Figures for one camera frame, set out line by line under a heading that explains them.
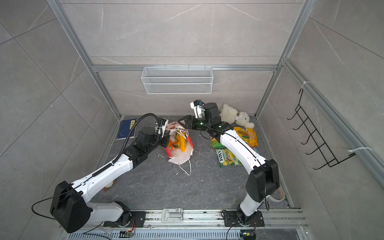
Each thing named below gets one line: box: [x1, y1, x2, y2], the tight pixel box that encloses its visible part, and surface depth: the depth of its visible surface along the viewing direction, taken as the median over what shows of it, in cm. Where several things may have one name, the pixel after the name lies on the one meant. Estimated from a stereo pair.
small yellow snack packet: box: [176, 131, 187, 152], surface depth 95 cm
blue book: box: [116, 118, 137, 140], surface depth 113 cm
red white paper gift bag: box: [164, 121, 194, 165], surface depth 92 cm
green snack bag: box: [210, 136, 226, 148], surface depth 103 cm
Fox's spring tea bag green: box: [215, 148, 242, 168], surface depth 94 cm
